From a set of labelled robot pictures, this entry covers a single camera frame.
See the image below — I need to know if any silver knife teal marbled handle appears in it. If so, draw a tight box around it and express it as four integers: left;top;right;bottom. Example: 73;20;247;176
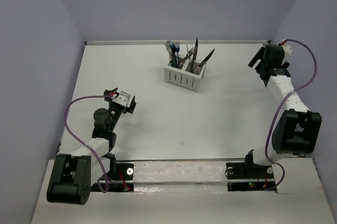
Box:
198;49;215;68

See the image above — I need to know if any silver knife black speckled handle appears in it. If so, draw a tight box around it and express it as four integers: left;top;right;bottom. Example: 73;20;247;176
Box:
190;38;199;73

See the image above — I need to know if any silver fork teal marbled handle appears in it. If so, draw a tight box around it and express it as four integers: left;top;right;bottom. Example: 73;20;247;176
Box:
165;45;175;67

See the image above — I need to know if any silver fork black riveted handle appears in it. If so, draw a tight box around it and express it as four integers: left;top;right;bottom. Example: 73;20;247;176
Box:
184;47;195;63

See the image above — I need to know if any purple iridescent fork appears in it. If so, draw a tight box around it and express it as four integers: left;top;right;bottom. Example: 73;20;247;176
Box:
174;42;180;68

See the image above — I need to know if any plain silver fork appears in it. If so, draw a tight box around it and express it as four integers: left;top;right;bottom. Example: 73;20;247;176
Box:
165;40;172;65

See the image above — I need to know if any blue iridescent fork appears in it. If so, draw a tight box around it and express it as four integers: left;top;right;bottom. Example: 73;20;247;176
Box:
168;41;178;68

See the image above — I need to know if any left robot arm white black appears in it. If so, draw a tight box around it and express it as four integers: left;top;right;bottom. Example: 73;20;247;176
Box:
46;88;136;205

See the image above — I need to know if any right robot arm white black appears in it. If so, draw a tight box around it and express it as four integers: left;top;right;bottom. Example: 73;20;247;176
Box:
242;43;322;178

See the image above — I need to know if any white perforated utensil caddy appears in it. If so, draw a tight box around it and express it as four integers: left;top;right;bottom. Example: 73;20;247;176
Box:
164;60;207;93

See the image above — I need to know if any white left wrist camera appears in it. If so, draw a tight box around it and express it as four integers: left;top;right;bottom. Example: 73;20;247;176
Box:
112;91;131;107

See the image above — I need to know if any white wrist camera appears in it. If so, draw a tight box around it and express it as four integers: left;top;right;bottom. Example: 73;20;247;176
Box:
279;41;293;63
112;91;131;107

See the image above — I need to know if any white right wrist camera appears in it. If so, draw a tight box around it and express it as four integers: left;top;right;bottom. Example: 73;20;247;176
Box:
279;41;293;63

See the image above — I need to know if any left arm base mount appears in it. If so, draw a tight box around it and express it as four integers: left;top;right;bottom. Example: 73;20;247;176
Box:
107;162;134;192

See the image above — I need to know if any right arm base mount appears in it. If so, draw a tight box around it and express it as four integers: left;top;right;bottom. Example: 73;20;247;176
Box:
224;162;276;192

